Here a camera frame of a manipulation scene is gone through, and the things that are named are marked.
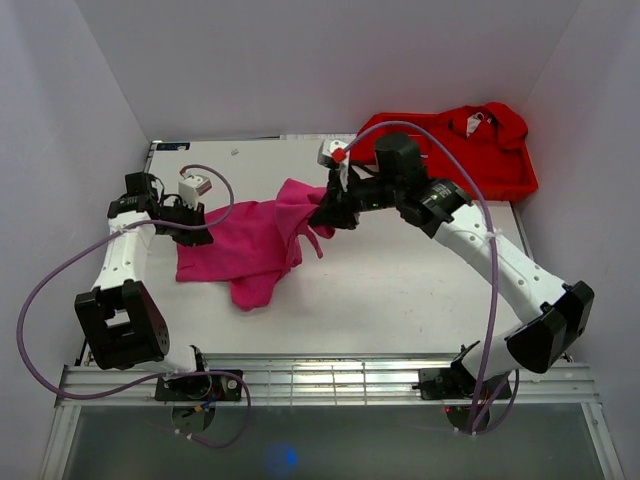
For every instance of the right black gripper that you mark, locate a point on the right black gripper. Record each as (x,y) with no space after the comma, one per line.
(338,208)

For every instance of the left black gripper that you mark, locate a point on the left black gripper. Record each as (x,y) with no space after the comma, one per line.
(193,237)

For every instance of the pink trousers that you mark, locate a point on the pink trousers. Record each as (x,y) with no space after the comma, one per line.
(257,245)

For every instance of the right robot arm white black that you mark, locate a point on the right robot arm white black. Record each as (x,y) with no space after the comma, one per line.
(552,313)

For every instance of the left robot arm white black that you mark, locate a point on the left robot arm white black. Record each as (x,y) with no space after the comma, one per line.
(122,324)

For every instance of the red trousers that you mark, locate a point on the red trousers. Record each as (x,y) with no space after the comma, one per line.
(480,145)

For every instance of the blue label sticker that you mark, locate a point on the blue label sticker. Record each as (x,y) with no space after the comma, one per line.
(173,146)

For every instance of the red plastic bin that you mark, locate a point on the red plastic bin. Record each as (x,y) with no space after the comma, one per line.
(520,185)

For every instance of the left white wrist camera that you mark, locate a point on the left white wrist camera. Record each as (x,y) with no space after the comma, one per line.
(191,188)

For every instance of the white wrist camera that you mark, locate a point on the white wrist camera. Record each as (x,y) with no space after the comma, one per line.
(333,155)
(191,188)

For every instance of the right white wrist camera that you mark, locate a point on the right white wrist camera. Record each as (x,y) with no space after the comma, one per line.
(333,155)

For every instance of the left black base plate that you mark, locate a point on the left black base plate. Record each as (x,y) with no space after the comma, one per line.
(198,389)

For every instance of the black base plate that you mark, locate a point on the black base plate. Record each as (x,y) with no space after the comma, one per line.
(444,384)
(198,389)

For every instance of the aluminium rail frame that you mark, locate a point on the aluminium rail frame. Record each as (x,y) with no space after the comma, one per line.
(337,418)

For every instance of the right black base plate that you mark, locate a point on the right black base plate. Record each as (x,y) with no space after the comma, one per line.
(444,384)

